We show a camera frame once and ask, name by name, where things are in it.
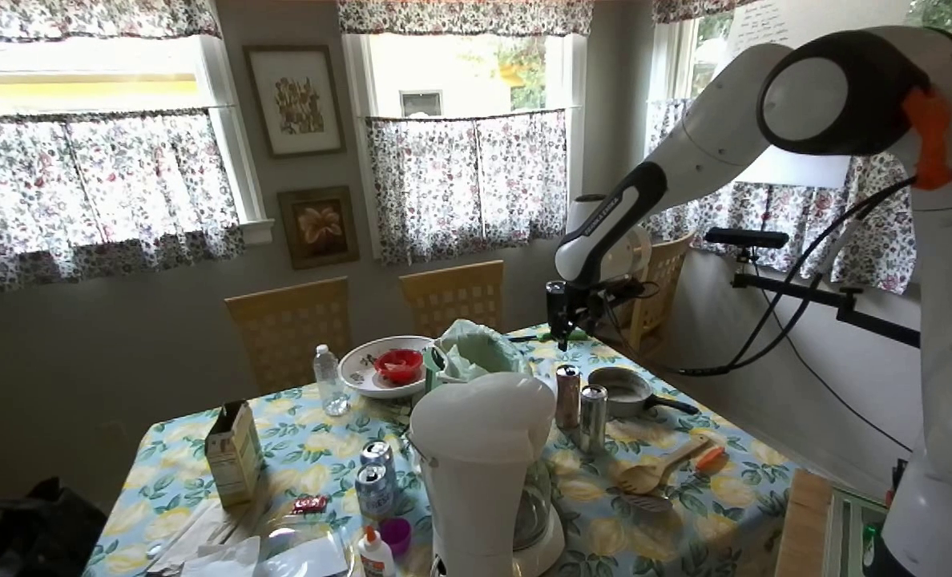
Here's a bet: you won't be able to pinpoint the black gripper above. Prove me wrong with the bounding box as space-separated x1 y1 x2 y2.
541 276 648 353

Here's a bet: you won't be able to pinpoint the aluminium robot base platform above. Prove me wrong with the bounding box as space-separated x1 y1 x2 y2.
822 487 896 577

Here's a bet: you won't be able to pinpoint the blue white soda can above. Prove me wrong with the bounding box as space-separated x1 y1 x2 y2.
352 440 401 523

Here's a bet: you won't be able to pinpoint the small metal saucepan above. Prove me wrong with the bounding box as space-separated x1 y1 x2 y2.
585 361 704 418

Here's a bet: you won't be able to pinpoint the yellow lattice back chair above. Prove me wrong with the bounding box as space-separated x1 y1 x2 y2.
619 232 696 356
221 273 355 396
396 257 509 340

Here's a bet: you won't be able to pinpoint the white coffee maker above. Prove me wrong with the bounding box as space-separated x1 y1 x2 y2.
409 369 570 577

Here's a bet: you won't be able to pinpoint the red plate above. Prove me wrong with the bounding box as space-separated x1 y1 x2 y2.
374 345 426 388

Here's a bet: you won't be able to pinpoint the wooden spoon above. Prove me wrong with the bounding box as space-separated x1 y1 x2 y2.
612 437 712 497

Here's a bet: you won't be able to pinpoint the floral cafe curtain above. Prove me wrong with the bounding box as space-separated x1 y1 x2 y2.
0 109 243 288
364 109 570 266
645 100 919 297

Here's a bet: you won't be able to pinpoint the small dark framed picture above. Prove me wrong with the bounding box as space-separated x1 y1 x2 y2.
277 185 364 273

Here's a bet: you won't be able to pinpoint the purple cup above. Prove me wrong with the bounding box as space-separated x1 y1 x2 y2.
380 517 417 561

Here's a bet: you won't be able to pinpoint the lemon print tablecloth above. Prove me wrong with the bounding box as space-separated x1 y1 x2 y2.
84 320 803 577

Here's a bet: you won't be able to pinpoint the white framed window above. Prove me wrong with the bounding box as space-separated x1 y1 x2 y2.
345 29 589 232
0 29 277 250

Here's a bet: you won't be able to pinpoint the white glue bottle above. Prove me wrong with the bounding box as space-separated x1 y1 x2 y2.
355 523 401 577

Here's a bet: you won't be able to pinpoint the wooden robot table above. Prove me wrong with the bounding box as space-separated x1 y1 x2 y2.
773 466 835 577

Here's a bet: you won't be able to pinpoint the floral curtain valance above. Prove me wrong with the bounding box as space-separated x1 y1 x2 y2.
337 0 596 39
650 0 757 26
0 0 225 40

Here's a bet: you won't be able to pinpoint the large framed floral picture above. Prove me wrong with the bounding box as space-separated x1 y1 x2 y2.
241 40 348 160

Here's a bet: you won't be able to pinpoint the yellow paper carton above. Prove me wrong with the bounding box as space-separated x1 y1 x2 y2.
201 396 273 508

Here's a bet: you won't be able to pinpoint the clear plastic bags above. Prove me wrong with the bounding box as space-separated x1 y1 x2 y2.
143 492 352 577

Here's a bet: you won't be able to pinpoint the black bag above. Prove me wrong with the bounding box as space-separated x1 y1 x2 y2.
0 473 111 577

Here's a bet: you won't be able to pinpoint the black stereo camera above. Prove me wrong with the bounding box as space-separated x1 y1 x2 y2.
704 224 793 252

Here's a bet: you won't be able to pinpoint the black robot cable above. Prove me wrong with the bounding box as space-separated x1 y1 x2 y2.
675 174 916 378

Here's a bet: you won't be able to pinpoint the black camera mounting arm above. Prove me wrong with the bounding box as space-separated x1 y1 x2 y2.
731 245 923 348

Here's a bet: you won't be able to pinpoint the orange cable clip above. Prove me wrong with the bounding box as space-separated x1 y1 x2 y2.
902 86 952 192

